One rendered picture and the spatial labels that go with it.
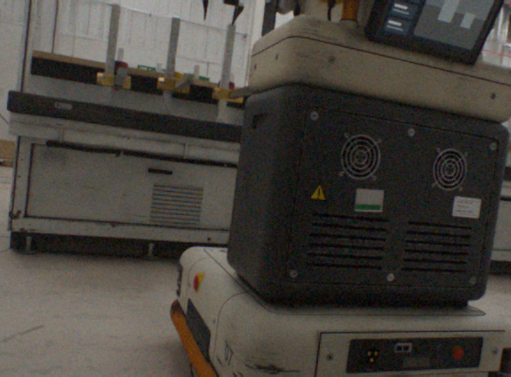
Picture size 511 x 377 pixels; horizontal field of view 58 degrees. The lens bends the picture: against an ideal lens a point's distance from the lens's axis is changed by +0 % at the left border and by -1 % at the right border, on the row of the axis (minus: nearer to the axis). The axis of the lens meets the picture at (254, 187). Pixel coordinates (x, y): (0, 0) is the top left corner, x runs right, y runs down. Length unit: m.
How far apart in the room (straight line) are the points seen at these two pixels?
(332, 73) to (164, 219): 1.64
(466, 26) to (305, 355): 0.67
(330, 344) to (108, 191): 1.68
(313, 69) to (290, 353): 0.49
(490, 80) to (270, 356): 0.70
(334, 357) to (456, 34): 0.64
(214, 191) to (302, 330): 1.65
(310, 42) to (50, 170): 1.68
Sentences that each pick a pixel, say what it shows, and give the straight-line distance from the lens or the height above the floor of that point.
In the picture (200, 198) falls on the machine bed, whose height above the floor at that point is 0.32.
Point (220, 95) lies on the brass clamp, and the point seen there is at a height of 0.82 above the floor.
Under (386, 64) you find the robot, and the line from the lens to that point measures 0.93.
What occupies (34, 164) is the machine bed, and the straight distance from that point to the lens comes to 2.33.
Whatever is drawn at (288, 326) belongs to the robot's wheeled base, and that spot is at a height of 0.27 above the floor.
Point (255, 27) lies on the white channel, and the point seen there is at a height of 1.44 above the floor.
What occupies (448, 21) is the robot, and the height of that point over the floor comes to 0.84.
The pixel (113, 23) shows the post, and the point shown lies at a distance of 2.12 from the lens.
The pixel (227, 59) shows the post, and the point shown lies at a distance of 2.18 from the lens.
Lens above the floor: 0.54
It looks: 3 degrees down
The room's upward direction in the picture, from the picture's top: 7 degrees clockwise
